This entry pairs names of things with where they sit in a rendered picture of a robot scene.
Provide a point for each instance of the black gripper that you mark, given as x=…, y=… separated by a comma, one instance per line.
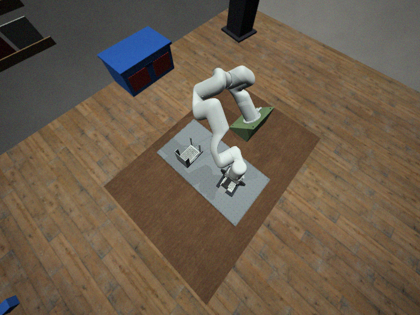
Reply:
x=237, y=182

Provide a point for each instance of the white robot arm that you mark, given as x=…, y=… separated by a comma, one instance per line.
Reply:
x=235, y=80

